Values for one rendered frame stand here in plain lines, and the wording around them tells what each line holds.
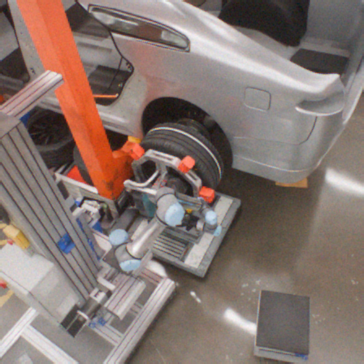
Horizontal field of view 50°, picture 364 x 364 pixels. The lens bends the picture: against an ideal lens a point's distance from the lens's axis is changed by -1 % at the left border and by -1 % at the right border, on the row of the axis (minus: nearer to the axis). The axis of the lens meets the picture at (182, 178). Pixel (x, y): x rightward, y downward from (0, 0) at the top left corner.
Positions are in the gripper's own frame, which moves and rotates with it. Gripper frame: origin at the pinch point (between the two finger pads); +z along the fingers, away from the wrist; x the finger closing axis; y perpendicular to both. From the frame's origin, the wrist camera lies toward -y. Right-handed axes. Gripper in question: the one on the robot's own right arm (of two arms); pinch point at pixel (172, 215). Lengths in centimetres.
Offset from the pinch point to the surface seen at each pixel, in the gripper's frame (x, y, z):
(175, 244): -18, -80, 18
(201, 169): -29.6, 21.0, -9.3
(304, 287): -27, -83, -95
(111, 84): -112, -3, 129
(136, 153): -21, 27, 37
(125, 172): -33, -19, 65
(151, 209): -8.9, -18.8, 25.8
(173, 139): -36, 35, 14
